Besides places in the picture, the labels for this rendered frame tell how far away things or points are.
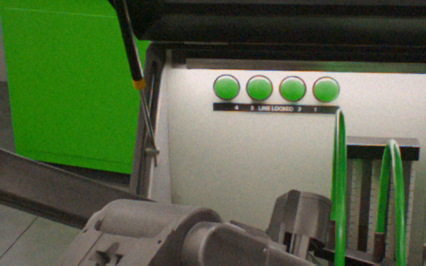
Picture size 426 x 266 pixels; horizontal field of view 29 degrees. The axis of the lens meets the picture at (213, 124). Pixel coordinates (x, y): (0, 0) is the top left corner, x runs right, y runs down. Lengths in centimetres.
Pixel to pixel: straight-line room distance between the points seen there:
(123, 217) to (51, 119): 377
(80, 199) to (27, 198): 6
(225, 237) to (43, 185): 46
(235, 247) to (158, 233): 5
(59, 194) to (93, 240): 41
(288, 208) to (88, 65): 312
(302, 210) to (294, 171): 54
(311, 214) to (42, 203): 33
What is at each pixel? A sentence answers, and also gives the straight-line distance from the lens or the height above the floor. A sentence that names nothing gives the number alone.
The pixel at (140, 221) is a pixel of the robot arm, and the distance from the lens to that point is 55.
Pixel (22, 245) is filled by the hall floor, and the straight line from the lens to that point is 386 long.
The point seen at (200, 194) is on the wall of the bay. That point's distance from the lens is 163.
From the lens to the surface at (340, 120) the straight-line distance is 127.
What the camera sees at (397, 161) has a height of 137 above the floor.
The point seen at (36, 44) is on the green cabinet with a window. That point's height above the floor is 72.
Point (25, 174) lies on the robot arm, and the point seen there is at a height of 149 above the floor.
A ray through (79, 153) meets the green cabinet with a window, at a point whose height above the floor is 16.
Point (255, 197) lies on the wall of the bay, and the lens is 162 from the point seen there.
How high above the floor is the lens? 189
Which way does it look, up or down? 22 degrees down
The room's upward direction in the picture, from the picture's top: 1 degrees counter-clockwise
